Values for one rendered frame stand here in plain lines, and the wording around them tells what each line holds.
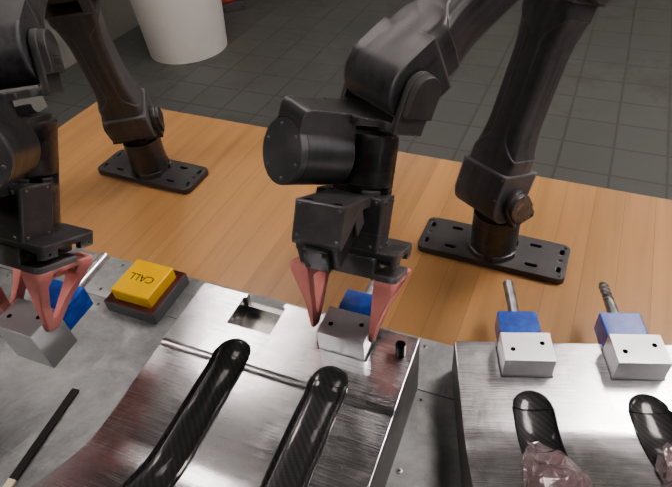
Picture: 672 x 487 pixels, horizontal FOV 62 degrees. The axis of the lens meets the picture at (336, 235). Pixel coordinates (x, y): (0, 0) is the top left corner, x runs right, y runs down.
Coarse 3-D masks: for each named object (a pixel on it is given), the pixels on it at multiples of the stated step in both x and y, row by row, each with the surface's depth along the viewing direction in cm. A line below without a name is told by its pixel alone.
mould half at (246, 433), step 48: (192, 336) 60; (240, 336) 60; (288, 336) 59; (384, 336) 58; (144, 384) 56; (192, 384) 56; (240, 384) 55; (288, 384) 55; (384, 384) 54; (96, 432) 53; (144, 432) 53; (240, 432) 52; (336, 432) 51; (384, 432) 51; (48, 480) 48; (96, 480) 48; (192, 480) 49; (240, 480) 49; (336, 480) 48; (384, 480) 54
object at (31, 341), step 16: (96, 272) 62; (80, 288) 59; (16, 304) 56; (32, 304) 56; (80, 304) 59; (0, 320) 55; (16, 320) 55; (32, 320) 55; (64, 320) 57; (16, 336) 54; (32, 336) 53; (48, 336) 55; (64, 336) 57; (16, 352) 58; (32, 352) 56; (48, 352) 56; (64, 352) 58
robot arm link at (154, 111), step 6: (150, 108) 90; (156, 108) 90; (150, 114) 89; (156, 114) 90; (162, 114) 93; (156, 120) 90; (162, 120) 92; (156, 126) 91; (162, 126) 92; (162, 132) 94; (144, 138) 93; (150, 138) 94; (114, 144) 93
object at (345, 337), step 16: (368, 288) 63; (352, 304) 60; (368, 304) 60; (336, 320) 57; (352, 320) 57; (368, 320) 56; (320, 336) 56; (336, 336) 55; (352, 336) 55; (368, 336) 55; (336, 352) 57; (352, 352) 56; (368, 352) 57
